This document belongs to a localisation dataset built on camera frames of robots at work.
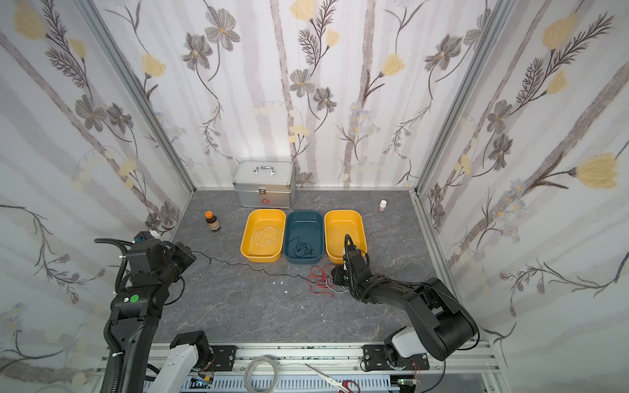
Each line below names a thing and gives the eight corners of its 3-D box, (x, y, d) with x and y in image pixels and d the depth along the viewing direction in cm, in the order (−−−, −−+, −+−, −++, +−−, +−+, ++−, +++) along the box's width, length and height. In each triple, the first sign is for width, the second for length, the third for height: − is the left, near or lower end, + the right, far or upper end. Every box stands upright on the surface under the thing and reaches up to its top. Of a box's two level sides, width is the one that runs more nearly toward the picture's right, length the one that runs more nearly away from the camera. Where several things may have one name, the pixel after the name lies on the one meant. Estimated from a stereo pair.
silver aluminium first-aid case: (241, 209, 115) (232, 185, 103) (248, 183, 127) (240, 159, 115) (293, 209, 115) (290, 185, 103) (296, 183, 127) (293, 159, 115)
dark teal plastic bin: (283, 264, 97) (282, 257, 93) (288, 218, 112) (287, 210, 108) (324, 264, 97) (324, 257, 93) (323, 218, 112) (323, 210, 108)
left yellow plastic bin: (240, 262, 97) (237, 255, 92) (251, 217, 112) (248, 209, 107) (282, 262, 97) (280, 255, 92) (287, 217, 112) (286, 209, 107)
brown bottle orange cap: (211, 232, 107) (203, 218, 99) (214, 225, 110) (206, 210, 102) (219, 232, 107) (211, 218, 99) (221, 225, 110) (214, 210, 102)
